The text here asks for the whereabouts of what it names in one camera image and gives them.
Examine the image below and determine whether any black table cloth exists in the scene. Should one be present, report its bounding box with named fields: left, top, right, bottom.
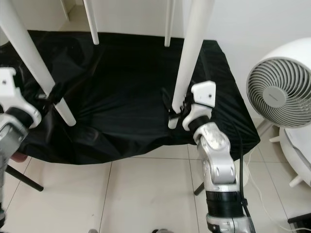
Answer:
left=0, top=30, right=260, bottom=166

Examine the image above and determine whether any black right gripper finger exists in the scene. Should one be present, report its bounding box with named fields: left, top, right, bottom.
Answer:
left=163, top=88, right=178, bottom=120

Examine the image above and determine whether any black flat floor object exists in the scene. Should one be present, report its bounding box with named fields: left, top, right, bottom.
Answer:
left=288, top=214, right=311, bottom=232

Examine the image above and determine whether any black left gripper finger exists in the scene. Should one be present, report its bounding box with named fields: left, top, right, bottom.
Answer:
left=52, top=83, right=67, bottom=105

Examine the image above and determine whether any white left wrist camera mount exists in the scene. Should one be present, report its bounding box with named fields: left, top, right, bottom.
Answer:
left=0, top=67, right=42, bottom=128

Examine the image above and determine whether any black metal support rod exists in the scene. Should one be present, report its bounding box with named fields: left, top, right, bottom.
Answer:
left=5, top=164, right=44, bottom=191
left=194, top=182, right=206, bottom=196

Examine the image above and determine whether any white standing fan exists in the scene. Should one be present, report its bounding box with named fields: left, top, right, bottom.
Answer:
left=247, top=44, right=311, bottom=187

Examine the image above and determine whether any white plastic table leg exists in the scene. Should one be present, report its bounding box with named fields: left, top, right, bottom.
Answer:
left=164, top=0, right=176, bottom=48
left=83, top=0, right=100, bottom=45
left=168, top=0, right=215, bottom=129
left=0, top=0, right=77, bottom=127

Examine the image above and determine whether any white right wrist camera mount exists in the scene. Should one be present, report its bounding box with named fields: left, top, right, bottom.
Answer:
left=182, top=81, right=217, bottom=132

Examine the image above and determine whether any pink chair seat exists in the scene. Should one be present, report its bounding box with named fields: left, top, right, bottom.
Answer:
left=12, top=151, right=30, bottom=164

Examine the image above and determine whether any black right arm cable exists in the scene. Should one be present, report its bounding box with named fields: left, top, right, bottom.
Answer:
left=236, top=126, right=256, bottom=229

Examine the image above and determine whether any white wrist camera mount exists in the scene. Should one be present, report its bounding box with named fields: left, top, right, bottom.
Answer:
left=182, top=81, right=217, bottom=132
left=0, top=67, right=42, bottom=128

